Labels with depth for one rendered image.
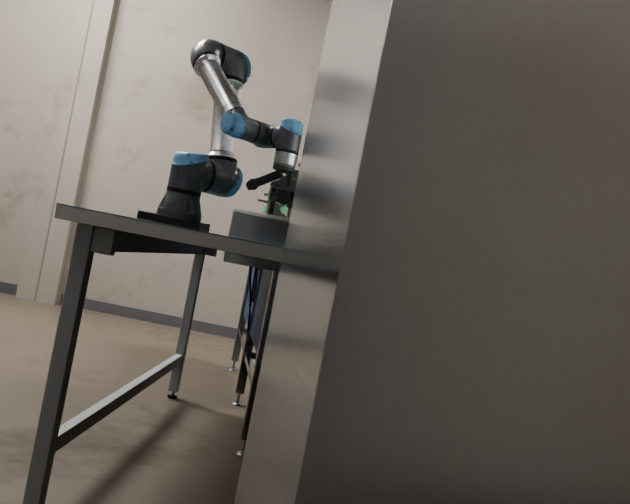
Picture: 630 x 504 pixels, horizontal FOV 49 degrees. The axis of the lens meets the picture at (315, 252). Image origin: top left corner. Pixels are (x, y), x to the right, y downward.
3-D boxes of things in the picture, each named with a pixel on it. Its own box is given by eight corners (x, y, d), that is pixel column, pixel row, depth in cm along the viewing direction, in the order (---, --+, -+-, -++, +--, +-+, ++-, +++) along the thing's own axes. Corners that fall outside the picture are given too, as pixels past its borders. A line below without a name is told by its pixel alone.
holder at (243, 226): (316, 253, 216) (321, 229, 216) (228, 236, 212) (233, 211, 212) (309, 252, 233) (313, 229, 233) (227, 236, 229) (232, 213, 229)
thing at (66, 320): (16, 524, 162) (76, 221, 162) (168, 395, 312) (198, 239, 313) (55, 532, 161) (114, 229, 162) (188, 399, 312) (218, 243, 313)
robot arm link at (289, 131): (291, 123, 231) (310, 123, 225) (285, 155, 230) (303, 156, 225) (274, 116, 225) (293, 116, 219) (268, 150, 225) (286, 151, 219)
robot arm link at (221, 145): (189, 193, 245) (202, 44, 251) (222, 201, 256) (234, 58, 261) (211, 190, 237) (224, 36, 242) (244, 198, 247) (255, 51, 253)
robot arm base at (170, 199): (149, 212, 231) (155, 182, 231) (166, 215, 246) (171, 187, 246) (191, 221, 229) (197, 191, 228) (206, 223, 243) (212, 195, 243)
